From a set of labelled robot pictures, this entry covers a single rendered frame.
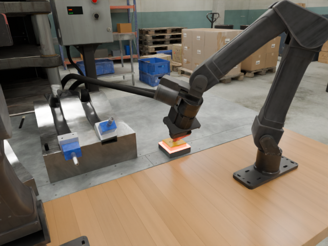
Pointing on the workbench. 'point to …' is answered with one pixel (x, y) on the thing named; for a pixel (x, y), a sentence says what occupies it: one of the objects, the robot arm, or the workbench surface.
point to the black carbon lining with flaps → (90, 112)
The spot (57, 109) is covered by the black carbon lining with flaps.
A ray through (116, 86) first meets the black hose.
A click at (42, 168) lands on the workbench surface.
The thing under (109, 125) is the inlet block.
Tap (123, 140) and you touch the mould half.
